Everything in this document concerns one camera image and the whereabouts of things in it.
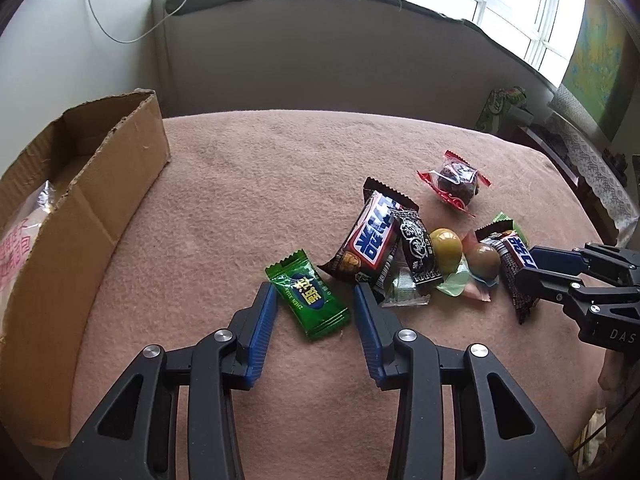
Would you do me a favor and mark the snickers bar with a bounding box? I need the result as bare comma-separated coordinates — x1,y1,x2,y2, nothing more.
320,177,419,300
475,222,537,324

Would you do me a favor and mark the brown ball candy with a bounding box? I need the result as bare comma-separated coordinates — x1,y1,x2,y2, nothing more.
465,243,501,283

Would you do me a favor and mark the yellow ball candy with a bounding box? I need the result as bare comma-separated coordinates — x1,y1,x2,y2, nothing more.
430,228,463,274

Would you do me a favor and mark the black patterned candy packet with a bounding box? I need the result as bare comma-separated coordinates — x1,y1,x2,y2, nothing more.
393,209,442,295

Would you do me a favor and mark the red date snack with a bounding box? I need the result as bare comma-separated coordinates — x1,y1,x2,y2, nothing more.
416,150,491,217

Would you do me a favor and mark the dark green candy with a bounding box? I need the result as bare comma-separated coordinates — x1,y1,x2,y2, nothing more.
265,249,350,340

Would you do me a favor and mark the packaged toast bread slice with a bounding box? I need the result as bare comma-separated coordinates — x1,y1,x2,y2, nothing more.
0,180,55,318

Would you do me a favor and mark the pink candy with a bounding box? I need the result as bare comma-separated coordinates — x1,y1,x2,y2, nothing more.
457,278,491,302

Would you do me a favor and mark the light green candy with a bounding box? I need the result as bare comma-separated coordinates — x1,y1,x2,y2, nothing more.
494,211,529,247

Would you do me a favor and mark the clear green candy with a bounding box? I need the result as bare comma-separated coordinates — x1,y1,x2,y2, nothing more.
381,262,431,309

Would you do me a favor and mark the white gloved hand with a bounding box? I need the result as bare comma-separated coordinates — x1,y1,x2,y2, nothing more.
598,350,639,405

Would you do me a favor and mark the white lace cloth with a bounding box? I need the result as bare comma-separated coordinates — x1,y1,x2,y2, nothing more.
546,112,639,247

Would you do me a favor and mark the pink table cloth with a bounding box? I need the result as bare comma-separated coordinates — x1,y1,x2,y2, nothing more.
72,110,598,479

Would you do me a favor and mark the green paper bag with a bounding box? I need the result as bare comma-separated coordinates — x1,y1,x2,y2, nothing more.
475,86,534,134

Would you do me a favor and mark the landscape painting scroll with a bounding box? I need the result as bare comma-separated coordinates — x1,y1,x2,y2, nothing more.
549,0,639,141

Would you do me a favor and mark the cardboard box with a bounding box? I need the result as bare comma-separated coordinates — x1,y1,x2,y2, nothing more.
1,89,170,448

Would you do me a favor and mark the window frame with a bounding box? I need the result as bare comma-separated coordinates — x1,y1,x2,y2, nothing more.
199,0,589,89

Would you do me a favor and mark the white hanging cable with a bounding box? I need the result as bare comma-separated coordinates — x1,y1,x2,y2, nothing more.
80,0,194,46

